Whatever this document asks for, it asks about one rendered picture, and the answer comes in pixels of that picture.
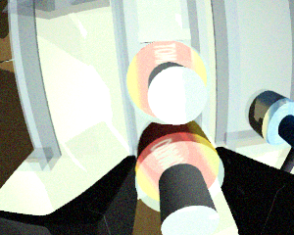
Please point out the dark grey thin bar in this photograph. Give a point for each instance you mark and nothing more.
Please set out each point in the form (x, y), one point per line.
(289, 161)

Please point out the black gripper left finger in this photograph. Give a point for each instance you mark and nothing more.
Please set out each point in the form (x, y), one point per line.
(105, 208)

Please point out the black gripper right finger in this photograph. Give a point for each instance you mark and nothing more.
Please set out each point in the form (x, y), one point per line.
(260, 197)

